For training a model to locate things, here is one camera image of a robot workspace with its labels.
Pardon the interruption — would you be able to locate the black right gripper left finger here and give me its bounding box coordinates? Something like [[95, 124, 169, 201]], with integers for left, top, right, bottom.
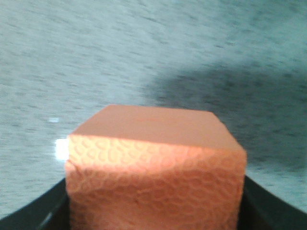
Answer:
[[0, 179, 70, 230]]

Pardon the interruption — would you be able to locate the orange foam cube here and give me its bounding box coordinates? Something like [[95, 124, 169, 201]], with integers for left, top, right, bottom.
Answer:
[[65, 105, 247, 230]]

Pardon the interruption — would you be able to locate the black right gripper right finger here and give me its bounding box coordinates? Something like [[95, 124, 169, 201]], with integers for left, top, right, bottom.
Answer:
[[237, 176, 307, 230]]

